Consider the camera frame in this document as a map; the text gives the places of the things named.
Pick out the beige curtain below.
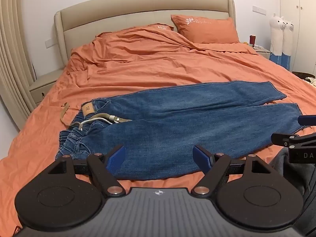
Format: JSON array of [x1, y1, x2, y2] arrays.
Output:
[[0, 10, 38, 131]]

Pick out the white alpaca plush toy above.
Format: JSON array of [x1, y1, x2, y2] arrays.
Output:
[[282, 20, 295, 69], [270, 13, 285, 65]]

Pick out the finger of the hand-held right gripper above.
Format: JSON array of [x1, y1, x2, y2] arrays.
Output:
[[271, 133, 301, 149], [297, 115, 316, 127]]

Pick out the orange duvet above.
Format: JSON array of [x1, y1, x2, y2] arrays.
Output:
[[0, 26, 316, 235]]

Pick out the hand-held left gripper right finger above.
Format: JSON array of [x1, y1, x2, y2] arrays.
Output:
[[193, 145, 272, 198]]

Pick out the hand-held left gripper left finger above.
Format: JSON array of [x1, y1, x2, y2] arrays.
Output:
[[46, 145, 126, 198]]

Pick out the white wardrobe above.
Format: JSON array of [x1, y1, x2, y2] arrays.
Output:
[[280, 0, 316, 75]]

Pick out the orange embroidered pillow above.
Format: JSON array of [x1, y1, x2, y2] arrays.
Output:
[[171, 14, 241, 44], [148, 24, 175, 32]]

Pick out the beige upholstered headboard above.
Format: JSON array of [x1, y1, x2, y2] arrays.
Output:
[[54, 0, 236, 68]]

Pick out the blue denim pants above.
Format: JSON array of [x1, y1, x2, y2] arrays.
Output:
[[55, 80, 309, 181]]

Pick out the khaki fabric belt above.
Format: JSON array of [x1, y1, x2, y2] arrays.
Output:
[[60, 102, 132, 126]]

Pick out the white nightstand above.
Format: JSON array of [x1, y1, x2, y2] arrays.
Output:
[[254, 46, 272, 60]]

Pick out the beige nightstand with drawer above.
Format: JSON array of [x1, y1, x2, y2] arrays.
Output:
[[29, 69, 64, 107]]

